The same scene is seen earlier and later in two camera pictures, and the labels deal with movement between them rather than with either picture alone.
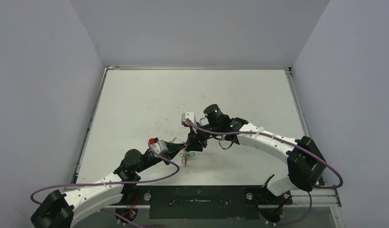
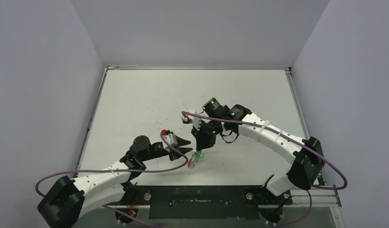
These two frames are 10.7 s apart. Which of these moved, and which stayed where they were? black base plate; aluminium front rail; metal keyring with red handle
Moved: metal keyring with red handle
Stayed: aluminium front rail; black base plate
